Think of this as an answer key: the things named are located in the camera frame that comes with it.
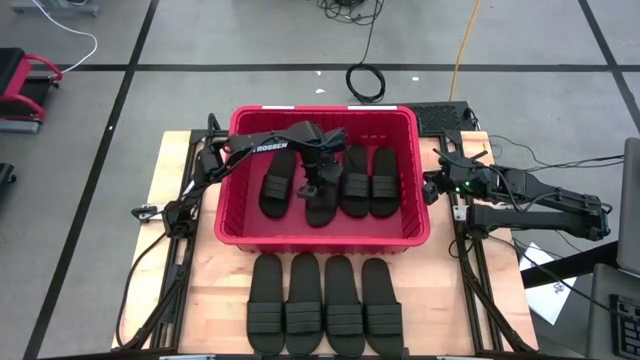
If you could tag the grey monitor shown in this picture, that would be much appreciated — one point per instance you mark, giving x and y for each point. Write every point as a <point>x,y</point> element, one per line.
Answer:
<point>630,210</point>

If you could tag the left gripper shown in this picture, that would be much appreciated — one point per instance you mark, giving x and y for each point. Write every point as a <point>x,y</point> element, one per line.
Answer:
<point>322,170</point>

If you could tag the grey stand base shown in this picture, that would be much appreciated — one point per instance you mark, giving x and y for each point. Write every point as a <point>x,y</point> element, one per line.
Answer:
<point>55,6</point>

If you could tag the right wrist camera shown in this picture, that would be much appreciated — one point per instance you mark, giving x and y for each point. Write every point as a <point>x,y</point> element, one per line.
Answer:
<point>431,194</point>

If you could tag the black keyboard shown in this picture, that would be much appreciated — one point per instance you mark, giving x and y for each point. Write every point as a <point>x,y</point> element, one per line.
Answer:
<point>627,325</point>

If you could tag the black rubber slide sandal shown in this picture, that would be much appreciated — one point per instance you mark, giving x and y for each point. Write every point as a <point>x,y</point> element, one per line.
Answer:
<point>322,215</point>
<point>277,205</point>
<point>380,285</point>
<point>385,160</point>
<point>265,280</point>
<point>344,280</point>
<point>304,280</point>
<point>356,160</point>

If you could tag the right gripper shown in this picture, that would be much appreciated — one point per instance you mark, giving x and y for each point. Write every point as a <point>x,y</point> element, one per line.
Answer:
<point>465,177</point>

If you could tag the white paper sheet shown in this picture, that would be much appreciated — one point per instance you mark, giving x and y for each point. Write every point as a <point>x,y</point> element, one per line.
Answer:
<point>547,295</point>

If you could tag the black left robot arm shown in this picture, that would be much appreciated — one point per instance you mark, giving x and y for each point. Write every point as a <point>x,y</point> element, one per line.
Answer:
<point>272,144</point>

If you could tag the grey desk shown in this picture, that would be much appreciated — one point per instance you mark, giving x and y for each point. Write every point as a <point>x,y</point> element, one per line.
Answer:
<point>600,320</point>

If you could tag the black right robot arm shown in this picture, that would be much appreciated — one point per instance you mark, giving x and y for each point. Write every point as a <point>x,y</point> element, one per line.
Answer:
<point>550,220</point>

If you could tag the black perforated box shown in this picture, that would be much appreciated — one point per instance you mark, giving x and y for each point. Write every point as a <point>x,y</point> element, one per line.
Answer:
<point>442,117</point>

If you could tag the white metal bracket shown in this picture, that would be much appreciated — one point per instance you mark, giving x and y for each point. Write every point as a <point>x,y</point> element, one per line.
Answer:
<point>187,357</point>
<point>455,358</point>

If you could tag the black chair castor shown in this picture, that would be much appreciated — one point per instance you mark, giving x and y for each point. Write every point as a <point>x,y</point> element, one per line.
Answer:
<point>6,177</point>

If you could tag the red plastic bin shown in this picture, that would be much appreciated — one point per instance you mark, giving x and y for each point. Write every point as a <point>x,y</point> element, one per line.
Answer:
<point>250,225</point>

